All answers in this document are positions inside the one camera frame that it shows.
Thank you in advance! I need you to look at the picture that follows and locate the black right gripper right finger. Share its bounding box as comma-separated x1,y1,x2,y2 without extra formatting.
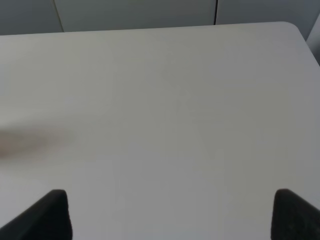
270,189,320,240

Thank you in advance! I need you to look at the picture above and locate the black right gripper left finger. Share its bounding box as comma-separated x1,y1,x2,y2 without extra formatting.
0,189,73,240

